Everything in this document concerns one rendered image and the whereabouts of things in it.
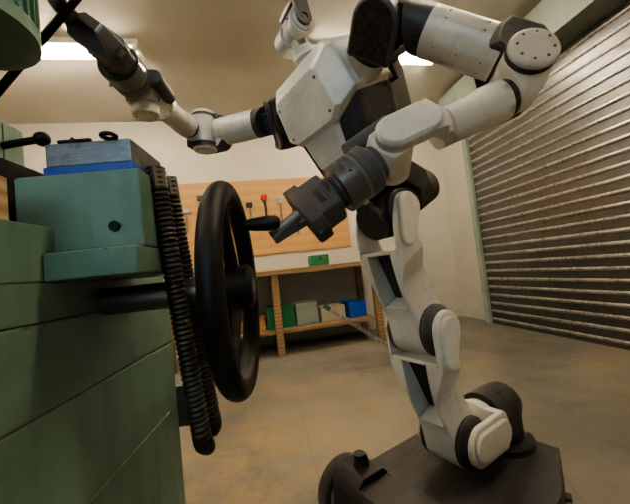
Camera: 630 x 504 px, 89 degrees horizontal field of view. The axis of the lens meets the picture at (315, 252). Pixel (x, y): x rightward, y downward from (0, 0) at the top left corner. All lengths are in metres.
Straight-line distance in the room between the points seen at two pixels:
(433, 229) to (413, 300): 3.61
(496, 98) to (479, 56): 0.10
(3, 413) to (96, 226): 0.19
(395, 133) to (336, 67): 0.29
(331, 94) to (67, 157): 0.51
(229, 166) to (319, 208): 3.54
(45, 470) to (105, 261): 0.21
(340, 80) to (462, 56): 0.24
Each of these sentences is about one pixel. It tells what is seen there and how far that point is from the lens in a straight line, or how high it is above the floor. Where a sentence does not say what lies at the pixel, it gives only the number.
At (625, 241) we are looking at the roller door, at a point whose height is 0.78.
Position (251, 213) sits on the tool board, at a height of 1.55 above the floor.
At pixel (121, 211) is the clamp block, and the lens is 0.42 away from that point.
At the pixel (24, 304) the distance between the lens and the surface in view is 0.41.
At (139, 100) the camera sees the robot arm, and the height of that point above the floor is 1.28.
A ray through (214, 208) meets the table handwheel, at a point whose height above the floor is 0.90.
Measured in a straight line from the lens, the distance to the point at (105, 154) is 0.46.
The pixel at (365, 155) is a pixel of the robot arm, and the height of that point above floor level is 0.99.
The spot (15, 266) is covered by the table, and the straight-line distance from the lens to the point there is 0.41.
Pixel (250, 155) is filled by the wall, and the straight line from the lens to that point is 4.06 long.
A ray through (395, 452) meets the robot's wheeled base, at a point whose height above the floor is 0.17.
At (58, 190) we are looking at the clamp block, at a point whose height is 0.94.
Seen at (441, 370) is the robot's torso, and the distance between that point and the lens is 0.94.
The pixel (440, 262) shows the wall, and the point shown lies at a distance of 4.49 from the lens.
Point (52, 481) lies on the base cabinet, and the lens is 0.46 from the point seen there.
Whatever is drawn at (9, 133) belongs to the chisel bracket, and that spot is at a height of 1.06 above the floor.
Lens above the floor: 0.82
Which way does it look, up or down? 3 degrees up
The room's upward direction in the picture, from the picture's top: 6 degrees counter-clockwise
